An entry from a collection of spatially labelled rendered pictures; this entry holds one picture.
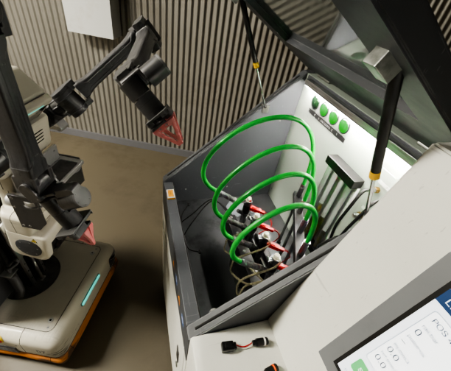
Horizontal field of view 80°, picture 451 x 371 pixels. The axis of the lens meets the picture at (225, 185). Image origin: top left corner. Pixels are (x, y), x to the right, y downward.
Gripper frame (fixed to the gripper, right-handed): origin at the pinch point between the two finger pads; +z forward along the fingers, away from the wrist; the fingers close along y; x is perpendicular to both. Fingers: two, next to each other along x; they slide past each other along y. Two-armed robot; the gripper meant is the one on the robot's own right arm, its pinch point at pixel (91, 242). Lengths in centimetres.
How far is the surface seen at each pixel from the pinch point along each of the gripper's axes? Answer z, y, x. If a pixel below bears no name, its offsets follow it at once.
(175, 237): 14.7, 11.7, -18.7
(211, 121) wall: 51, 202, 14
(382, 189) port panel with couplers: 8, 13, -86
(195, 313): 20.5, -13.4, -30.0
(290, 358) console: 27, -22, -55
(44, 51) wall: -56, 202, 141
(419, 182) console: -13, -10, -84
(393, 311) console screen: 3, -24, -76
